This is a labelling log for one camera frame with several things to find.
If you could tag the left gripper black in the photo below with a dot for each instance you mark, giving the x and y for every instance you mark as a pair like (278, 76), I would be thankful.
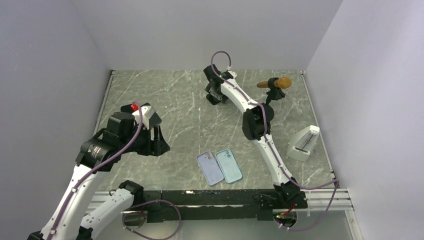
(156, 147)

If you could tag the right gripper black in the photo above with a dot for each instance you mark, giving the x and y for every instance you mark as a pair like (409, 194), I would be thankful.
(222, 98)

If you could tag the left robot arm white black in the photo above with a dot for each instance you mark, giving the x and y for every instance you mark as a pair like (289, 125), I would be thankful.
(129, 131)

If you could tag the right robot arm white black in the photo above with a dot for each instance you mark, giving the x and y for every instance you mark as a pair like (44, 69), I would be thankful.
(256, 126)

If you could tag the white phone stand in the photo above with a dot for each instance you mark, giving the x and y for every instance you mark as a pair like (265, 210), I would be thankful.
(302, 144)

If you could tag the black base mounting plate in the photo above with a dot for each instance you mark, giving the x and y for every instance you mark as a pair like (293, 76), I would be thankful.
(187, 205)

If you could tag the wooden microphone on black stand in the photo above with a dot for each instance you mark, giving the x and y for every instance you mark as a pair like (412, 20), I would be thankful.
(275, 86)

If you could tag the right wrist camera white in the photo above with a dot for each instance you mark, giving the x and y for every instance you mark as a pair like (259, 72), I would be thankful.
(232, 74)

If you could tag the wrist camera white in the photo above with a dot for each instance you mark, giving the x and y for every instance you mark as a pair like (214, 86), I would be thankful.
(232, 74)
(149, 116)

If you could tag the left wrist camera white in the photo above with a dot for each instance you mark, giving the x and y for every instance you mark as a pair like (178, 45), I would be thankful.
(149, 116)

